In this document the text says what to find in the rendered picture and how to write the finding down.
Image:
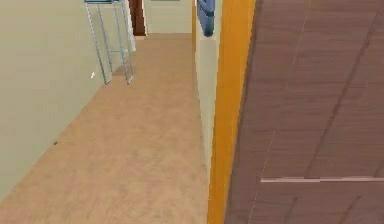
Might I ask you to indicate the dark brown room door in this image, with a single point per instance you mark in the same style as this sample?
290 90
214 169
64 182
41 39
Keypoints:
137 16

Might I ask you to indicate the brown wooden room door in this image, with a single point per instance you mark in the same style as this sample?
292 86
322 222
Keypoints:
310 106

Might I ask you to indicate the blue framed wall picture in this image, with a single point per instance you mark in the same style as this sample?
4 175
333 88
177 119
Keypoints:
206 15

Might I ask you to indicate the grey metal frame table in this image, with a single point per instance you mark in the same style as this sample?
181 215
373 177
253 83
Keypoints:
107 50

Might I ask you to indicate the grey framed wall picture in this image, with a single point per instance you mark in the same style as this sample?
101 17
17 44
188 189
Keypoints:
165 0

